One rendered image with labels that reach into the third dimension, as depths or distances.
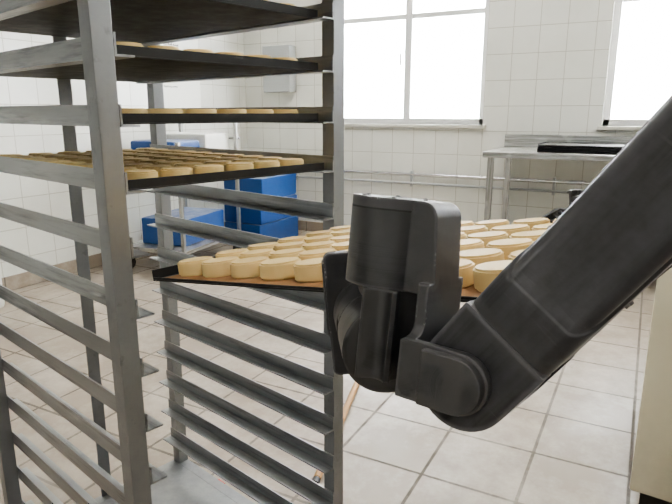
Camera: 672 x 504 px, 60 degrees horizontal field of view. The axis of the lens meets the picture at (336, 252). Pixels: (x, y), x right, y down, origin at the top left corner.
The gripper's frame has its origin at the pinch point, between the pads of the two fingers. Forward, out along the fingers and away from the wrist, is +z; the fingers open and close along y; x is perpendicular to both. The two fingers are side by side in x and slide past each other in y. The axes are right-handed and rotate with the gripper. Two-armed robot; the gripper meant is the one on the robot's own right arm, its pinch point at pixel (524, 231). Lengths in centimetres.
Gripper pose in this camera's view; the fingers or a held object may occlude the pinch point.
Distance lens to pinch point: 88.3
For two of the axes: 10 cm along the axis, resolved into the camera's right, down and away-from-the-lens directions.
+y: -1.0, -9.8, -1.6
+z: -9.9, 1.1, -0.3
